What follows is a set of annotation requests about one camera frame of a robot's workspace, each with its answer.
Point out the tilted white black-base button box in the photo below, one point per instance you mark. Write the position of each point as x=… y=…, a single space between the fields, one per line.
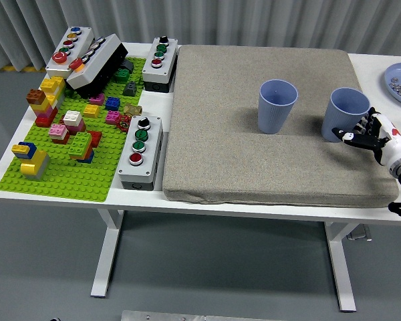
x=97 y=63

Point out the blue brick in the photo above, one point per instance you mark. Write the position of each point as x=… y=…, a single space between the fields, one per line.
x=112 y=103

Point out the yellow blue grey brick duck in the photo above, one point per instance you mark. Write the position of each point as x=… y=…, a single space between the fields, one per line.
x=33 y=164

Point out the green orange red brick stack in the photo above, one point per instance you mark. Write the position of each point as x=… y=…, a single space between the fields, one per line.
x=80 y=145

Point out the dark green brick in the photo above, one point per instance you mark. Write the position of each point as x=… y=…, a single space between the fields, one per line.
x=121 y=75

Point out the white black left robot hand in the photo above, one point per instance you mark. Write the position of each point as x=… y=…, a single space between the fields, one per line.
x=55 y=319

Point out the magenta brick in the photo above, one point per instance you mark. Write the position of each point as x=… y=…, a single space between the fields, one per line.
x=96 y=99
x=112 y=117

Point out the yellow black floor tape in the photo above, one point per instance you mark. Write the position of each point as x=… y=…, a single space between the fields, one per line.
x=16 y=68

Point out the dark grey arch brick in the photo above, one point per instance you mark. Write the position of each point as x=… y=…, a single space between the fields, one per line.
x=128 y=65

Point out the green studded baseplate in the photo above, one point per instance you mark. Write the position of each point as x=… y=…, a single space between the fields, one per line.
x=60 y=180

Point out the grey sloped brick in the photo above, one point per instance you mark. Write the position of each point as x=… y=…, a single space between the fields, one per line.
x=129 y=89

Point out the brown yellow red brick tower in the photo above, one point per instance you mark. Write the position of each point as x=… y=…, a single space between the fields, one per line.
x=41 y=108

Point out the yellow white brick stack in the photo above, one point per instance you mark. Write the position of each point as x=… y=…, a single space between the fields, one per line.
x=52 y=85

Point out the grey three-button knob box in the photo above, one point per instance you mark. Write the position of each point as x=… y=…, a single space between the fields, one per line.
x=168 y=57

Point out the brass valve red handwheel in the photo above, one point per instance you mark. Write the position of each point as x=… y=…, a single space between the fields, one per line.
x=128 y=113

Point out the grey-brown fabric mat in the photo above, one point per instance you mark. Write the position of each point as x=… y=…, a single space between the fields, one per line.
x=227 y=133

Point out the grey four-button control box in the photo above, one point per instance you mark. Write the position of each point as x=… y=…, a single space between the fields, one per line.
x=152 y=140

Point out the blue ribbed plastic cup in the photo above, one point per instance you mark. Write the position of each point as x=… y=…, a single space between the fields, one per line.
x=274 y=115
x=341 y=117

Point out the white five-button control box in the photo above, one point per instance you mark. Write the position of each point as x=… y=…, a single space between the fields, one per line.
x=82 y=38

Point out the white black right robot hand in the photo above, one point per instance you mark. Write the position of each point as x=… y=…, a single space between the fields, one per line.
x=389 y=145

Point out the white pink brick stack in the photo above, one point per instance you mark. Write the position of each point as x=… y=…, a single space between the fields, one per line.
x=73 y=120

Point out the white table leg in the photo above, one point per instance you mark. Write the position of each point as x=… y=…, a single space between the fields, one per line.
x=341 y=267
x=105 y=257

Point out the pink red brick stack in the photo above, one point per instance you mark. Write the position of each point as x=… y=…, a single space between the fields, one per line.
x=57 y=133

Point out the grey pleated curtain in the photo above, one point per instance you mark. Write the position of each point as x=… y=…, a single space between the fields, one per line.
x=220 y=20

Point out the grey metal floor bracket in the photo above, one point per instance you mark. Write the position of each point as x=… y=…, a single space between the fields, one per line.
x=361 y=233

